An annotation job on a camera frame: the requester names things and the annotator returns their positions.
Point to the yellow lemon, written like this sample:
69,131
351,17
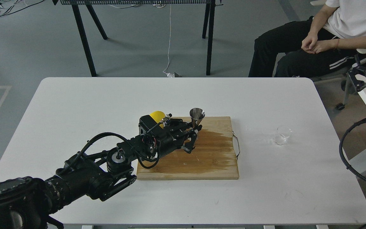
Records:
157,116

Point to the clear glass measuring cup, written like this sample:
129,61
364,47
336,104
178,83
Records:
283,133

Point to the wooden cutting board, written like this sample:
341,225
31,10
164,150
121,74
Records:
213,158

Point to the grey office chair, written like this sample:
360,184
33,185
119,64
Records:
344,72

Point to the black frame table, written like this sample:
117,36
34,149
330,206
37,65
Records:
142,29

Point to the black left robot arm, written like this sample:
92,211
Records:
100,170

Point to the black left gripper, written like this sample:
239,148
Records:
169,135

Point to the seated person white shirt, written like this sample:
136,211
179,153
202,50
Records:
320,45

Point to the steel double jigger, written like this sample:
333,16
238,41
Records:
196,115

